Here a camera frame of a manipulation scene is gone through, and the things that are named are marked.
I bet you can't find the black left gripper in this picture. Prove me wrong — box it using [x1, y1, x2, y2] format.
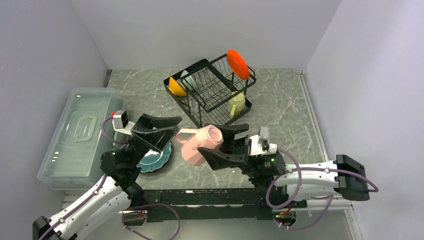
[126, 113, 182, 167]

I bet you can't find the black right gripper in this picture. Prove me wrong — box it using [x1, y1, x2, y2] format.
[198, 123, 262, 179]

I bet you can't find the pink mug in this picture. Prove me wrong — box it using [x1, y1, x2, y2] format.
[175, 124, 224, 167]

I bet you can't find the teal scalloped plate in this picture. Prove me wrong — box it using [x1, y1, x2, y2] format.
[136, 142, 173, 174]

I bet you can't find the pale yellow mug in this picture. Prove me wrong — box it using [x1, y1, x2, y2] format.
[227, 93, 246, 119]

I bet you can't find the yellow ribbed bowl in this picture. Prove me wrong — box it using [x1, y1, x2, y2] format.
[168, 76, 187, 97]

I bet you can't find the black wire dish rack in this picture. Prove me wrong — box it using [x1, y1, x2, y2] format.
[163, 54, 257, 128]

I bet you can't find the light green ceramic bowl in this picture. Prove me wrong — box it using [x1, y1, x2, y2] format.
[180, 70, 199, 91]

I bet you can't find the orange plate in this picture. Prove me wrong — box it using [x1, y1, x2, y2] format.
[226, 49, 250, 80]

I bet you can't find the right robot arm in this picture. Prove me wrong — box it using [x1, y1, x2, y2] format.
[197, 124, 378, 209]

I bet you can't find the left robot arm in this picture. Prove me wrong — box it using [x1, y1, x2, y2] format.
[32, 110, 182, 240]

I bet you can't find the clear plastic storage box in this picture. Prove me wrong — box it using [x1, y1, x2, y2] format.
[37, 87, 125, 191]

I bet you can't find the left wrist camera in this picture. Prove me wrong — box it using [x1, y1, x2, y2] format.
[112, 110, 135, 136]

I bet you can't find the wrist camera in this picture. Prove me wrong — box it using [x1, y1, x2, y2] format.
[249, 126, 278, 156]
[112, 110, 135, 136]

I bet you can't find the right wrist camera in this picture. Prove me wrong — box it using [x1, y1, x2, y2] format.
[249, 126, 278, 156]

